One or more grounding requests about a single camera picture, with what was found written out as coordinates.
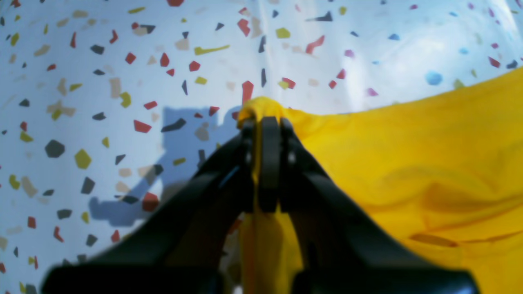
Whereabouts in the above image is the yellow T-shirt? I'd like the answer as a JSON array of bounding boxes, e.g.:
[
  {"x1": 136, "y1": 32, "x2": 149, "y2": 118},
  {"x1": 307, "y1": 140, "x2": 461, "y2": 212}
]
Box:
[{"x1": 238, "y1": 68, "x2": 523, "y2": 294}]

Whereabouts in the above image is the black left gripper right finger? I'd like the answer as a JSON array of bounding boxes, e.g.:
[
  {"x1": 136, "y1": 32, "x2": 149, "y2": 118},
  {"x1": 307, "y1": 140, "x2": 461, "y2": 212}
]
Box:
[{"x1": 259, "y1": 117, "x2": 479, "y2": 294}]

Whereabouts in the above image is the terrazzo patterned table cloth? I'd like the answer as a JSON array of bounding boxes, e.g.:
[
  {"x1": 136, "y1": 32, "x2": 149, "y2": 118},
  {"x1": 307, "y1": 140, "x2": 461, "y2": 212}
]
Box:
[{"x1": 0, "y1": 0, "x2": 522, "y2": 294}]

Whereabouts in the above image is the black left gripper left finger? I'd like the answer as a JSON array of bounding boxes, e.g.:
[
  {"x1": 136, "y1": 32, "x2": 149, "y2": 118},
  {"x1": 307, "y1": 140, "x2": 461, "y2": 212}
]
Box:
[{"x1": 42, "y1": 120, "x2": 255, "y2": 294}]

